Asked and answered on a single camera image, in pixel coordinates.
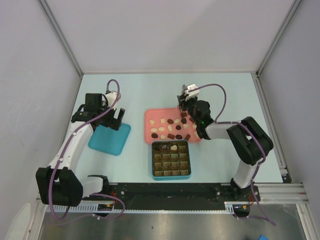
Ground pink tray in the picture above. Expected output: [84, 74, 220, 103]
[144, 108, 201, 145]

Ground white cable duct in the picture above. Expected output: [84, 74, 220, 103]
[46, 201, 236, 214]

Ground brown bar chocolate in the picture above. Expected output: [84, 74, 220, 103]
[167, 133, 175, 140]

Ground teal box lid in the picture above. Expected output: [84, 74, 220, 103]
[88, 123, 131, 156]

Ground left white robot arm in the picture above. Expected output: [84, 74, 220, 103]
[35, 90, 125, 207]

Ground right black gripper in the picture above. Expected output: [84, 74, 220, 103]
[177, 93, 200, 126]

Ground white chocolate piece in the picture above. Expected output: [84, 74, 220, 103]
[170, 145, 178, 151]

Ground metal tongs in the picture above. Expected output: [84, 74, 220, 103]
[177, 105, 188, 118]

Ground teal chocolate box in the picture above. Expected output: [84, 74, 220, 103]
[151, 140, 192, 181]

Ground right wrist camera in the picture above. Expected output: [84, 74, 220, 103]
[182, 83, 200, 101]

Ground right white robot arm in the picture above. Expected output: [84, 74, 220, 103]
[177, 93, 274, 201]

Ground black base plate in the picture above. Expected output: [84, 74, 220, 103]
[81, 182, 261, 211]

